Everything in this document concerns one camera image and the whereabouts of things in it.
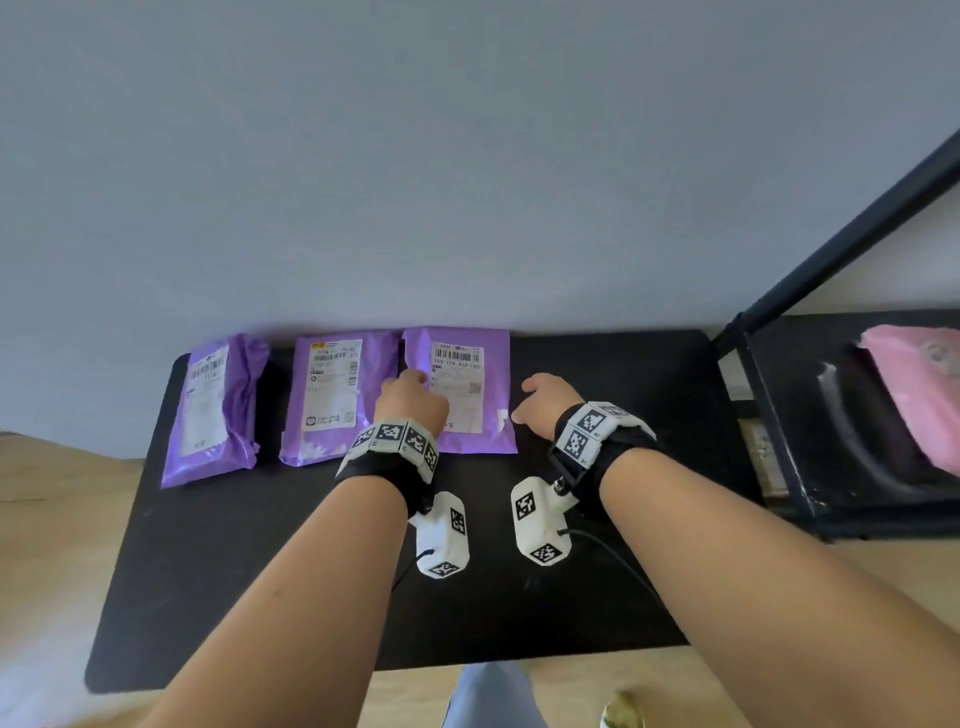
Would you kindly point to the person's right hand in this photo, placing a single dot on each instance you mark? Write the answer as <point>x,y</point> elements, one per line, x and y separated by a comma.
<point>551,401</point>

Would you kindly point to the person's left hand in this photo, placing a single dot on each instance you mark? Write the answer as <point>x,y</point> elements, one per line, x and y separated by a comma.
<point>409,401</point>

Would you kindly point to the dark metal shelf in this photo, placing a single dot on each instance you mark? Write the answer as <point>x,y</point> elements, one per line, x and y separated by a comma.
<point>795,390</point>

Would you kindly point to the person's left forearm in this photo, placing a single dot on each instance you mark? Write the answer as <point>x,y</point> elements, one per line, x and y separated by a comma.
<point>285,615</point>

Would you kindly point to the person's right forearm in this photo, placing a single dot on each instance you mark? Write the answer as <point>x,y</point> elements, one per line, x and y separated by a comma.
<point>765,585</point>

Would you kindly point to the person's blue jeans leg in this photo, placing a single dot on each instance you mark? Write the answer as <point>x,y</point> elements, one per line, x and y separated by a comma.
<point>491,701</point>

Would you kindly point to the person's yellow-green shoe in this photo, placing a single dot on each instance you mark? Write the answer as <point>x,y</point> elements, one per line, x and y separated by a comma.
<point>622,712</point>

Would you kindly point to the black marker wristband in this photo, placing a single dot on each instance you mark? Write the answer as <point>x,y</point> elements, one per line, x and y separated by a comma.
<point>607,457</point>
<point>390,465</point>

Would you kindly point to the white marker cube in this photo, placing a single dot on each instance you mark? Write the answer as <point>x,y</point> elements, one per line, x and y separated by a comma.
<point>540,525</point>

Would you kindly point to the black low table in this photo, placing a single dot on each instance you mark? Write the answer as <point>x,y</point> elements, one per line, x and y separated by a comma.
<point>225,585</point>

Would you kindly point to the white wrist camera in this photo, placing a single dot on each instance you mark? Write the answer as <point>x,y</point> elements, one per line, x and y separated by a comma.
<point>442,536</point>

